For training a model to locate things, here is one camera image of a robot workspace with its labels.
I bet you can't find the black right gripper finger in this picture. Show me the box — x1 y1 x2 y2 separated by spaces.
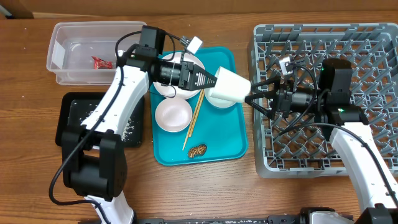
244 93 275 119
251 76 280 91

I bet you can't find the grey-white bowl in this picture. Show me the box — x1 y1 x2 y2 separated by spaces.
205 88 236 109

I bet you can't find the white cup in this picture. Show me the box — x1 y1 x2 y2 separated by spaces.
209 67 251 103

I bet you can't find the pink bowl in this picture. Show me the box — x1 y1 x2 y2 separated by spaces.
155 98 193 133

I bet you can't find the red snack wrapper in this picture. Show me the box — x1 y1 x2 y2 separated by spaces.
91 56 114 70

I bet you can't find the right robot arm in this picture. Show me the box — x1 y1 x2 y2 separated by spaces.
244 58 397 223

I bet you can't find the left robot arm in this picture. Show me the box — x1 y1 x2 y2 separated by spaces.
49 26 232 223

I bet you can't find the grey dishwasher rack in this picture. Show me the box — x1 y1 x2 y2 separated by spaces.
248 23 397 178

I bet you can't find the wooden chopstick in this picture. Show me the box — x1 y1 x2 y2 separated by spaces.
187 89 206 138
182 89 206 151

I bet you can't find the large white plate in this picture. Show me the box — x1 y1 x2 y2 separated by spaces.
153 54 205 100

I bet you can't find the teal plastic tray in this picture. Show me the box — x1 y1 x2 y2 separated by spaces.
149 46 249 166

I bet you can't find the brown food scrap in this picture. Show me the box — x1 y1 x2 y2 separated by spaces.
188 144 207 158

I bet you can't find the rice pile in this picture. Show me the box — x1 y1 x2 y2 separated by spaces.
68 100 140 147

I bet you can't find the clear plastic bin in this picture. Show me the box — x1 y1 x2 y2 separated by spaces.
46 21 146 85

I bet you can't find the black tray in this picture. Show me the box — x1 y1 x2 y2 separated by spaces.
55 92 145 147

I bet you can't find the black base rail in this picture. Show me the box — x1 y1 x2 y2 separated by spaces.
77 207 355 224

